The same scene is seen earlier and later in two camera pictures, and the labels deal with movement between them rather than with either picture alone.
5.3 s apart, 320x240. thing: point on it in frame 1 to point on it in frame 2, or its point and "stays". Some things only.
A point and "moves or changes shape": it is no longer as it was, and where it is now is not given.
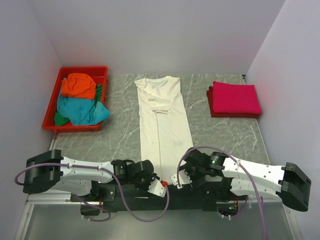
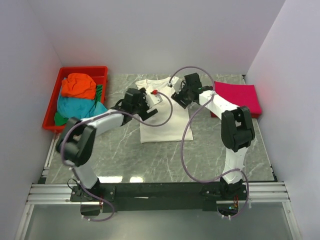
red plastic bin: x=100 y=74 stays
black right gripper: x=195 y=183 to x=178 y=97
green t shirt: x=59 y=120 stays
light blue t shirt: x=82 y=111 stays
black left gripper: x=152 y=176 to x=144 y=114
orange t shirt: x=79 y=86 stays
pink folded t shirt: x=235 y=98 stays
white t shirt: x=165 y=131 moves or changes shape
